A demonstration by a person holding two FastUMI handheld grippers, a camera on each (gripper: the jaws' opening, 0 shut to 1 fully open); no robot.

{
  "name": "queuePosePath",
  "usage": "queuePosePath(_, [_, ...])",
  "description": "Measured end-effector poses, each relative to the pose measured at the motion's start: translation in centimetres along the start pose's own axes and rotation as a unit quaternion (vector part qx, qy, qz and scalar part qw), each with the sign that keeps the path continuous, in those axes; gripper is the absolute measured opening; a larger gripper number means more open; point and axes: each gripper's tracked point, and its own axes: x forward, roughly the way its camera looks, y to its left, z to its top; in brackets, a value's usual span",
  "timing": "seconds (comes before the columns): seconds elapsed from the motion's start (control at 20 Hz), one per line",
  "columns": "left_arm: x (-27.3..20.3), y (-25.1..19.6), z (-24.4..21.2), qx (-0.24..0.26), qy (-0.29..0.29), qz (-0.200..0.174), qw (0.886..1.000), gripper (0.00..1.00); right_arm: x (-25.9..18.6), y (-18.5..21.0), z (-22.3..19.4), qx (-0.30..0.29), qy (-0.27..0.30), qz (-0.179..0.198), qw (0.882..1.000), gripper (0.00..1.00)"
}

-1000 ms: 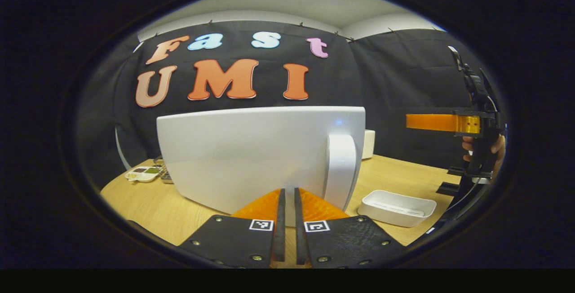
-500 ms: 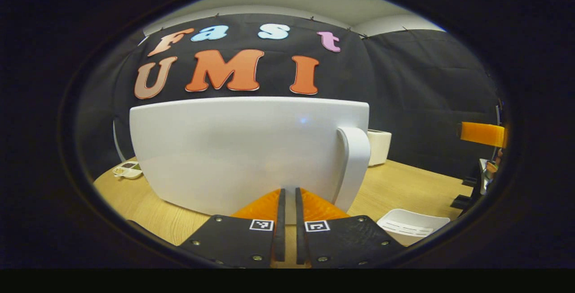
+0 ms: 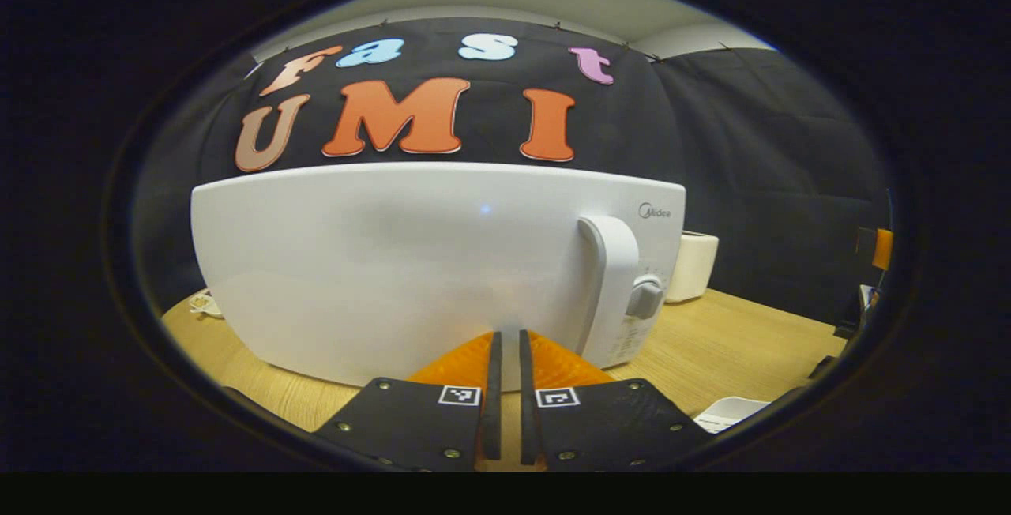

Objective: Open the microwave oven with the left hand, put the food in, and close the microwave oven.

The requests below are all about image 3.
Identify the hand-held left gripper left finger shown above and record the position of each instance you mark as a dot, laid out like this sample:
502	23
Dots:
491	404

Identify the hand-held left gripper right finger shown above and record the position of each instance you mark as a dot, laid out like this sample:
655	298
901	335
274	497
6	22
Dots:
528	404

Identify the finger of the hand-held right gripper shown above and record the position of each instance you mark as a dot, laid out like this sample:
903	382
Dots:
881	248

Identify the white microwave oven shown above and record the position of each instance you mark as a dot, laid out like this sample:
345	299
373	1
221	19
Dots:
395	270

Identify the small white toaster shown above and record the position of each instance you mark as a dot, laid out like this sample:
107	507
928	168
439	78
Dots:
695	266

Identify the white rectangular dish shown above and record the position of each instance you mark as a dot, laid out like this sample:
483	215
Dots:
731	414

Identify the white condiment plate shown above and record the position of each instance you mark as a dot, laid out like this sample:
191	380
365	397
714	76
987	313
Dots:
207	306

